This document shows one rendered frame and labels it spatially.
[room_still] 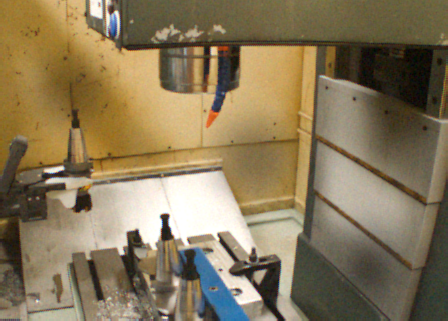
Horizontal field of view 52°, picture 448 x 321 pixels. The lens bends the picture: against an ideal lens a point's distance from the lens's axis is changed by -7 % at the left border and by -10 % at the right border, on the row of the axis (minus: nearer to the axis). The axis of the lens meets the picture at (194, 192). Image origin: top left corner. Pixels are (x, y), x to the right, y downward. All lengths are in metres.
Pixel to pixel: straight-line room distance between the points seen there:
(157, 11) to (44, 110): 1.40
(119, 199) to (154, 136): 0.29
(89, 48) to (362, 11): 1.37
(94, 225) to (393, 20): 1.46
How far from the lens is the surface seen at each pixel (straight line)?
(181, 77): 0.91
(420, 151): 1.07
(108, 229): 1.93
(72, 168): 0.96
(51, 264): 1.84
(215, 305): 0.70
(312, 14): 0.69
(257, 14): 0.65
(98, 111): 1.99
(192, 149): 2.13
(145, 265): 0.81
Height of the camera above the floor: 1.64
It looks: 24 degrees down
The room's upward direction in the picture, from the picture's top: straight up
